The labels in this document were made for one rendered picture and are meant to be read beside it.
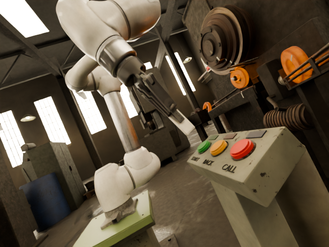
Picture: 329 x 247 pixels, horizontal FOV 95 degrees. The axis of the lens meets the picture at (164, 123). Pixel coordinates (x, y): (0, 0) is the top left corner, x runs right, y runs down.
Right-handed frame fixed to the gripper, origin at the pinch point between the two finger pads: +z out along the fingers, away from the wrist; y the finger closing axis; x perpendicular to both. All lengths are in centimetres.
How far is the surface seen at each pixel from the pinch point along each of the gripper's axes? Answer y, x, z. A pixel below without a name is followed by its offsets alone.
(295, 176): -8.4, -7.3, 25.9
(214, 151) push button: -8.1, 1.9, 8.5
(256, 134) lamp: -15.1, -3.3, 9.2
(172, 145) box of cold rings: 298, -37, 51
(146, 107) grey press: 316, -61, -52
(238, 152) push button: -15.8, 1.7, 8.3
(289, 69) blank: 16, -58, 20
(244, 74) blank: 53, -75, 14
